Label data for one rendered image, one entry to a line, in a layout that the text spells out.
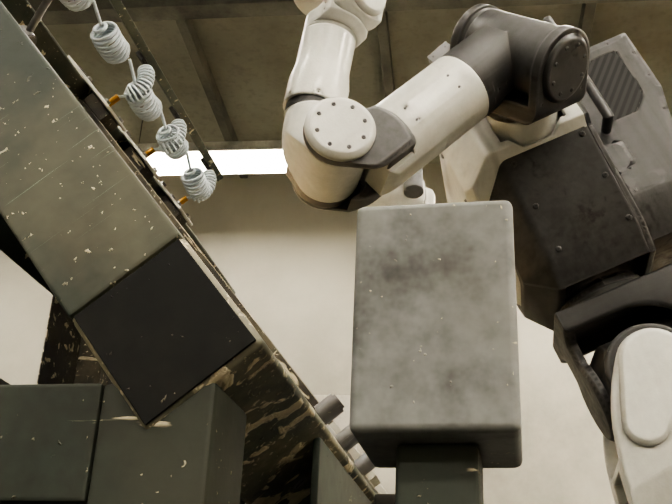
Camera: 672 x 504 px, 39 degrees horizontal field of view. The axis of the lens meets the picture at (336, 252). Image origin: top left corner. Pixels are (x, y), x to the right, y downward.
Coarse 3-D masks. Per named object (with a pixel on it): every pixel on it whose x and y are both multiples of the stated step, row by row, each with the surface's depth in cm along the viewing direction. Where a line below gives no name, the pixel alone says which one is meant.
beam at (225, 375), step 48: (144, 288) 74; (192, 288) 73; (96, 336) 73; (144, 336) 72; (192, 336) 72; (240, 336) 71; (144, 384) 71; (192, 384) 70; (240, 384) 74; (288, 384) 79; (288, 432) 87; (288, 480) 97
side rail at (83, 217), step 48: (0, 0) 91; (0, 48) 88; (0, 96) 86; (48, 96) 85; (0, 144) 83; (48, 144) 82; (96, 144) 81; (0, 192) 81; (48, 192) 80; (96, 192) 79; (144, 192) 78; (48, 240) 78; (96, 240) 77; (144, 240) 76; (96, 288) 75
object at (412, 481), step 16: (400, 448) 69; (416, 448) 68; (432, 448) 68; (448, 448) 68; (464, 448) 68; (400, 464) 68; (416, 464) 68; (432, 464) 68; (448, 464) 67; (464, 464) 67; (480, 464) 68; (400, 480) 68; (416, 480) 67; (432, 480) 67; (448, 480) 67; (464, 480) 67; (480, 480) 67; (400, 496) 67; (416, 496) 67; (432, 496) 67; (448, 496) 67; (464, 496) 66; (480, 496) 66
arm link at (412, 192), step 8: (416, 176) 165; (408, 184) 164; (416, 184) 163; (424, 184) 170; (392, 192) 166; (400, 192) 167; (408, 192) 165; (416, 192) 165; (424, 192) 169; (376, 200) 166; (384, 200) 166; (392, 200) 167; (400, 200) 167; (408, 200) 167; (416, 200) 168; (424, 200) 169
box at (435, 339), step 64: (384, 256) 72; (448, 256) 71; (512, 256) 70; (384, 320) 70; (448, 320) 69; (512, 320) 68; (384, 384) 68; (448, 384) 67; (512, 384) 66; (384, 448) 71; (512, 448) 69
